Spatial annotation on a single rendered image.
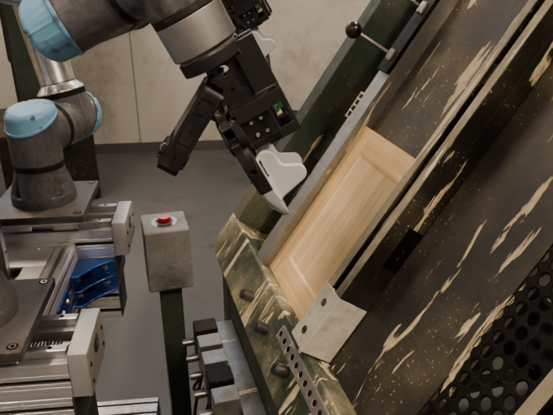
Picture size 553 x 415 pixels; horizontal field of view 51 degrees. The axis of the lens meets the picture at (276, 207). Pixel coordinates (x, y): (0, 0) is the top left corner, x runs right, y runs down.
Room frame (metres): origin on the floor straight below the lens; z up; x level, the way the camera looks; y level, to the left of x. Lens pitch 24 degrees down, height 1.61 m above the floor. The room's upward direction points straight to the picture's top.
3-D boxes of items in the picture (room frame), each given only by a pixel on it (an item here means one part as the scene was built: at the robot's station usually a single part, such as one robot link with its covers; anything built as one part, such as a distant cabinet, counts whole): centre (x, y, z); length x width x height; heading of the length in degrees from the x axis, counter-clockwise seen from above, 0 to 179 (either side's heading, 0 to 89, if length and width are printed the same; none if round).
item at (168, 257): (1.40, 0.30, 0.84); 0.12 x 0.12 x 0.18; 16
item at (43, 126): (1.31, 0.57, 1.20); 0.13 x 0.12 x 0.14; 161
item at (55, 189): (1.30, 0.57, 1.09); 0.15 x 0.15 x 0.10
